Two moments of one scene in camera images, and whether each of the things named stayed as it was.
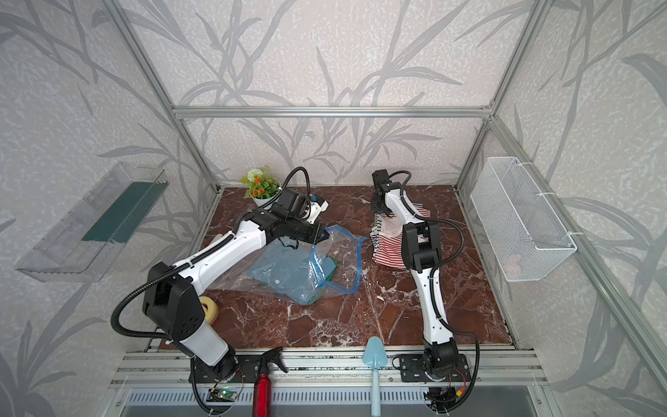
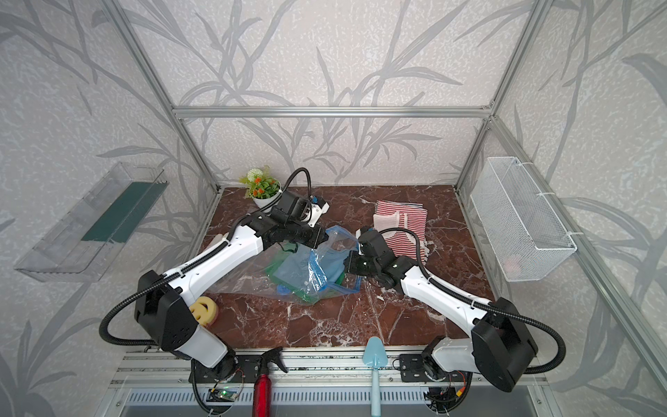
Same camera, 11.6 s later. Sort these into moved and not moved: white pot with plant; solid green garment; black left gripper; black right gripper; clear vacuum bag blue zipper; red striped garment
Moved: solid green garment; black right gripper
Not moved: black left gripper; red striped garment; clear vacuum bag blue zipper; white pot with plant
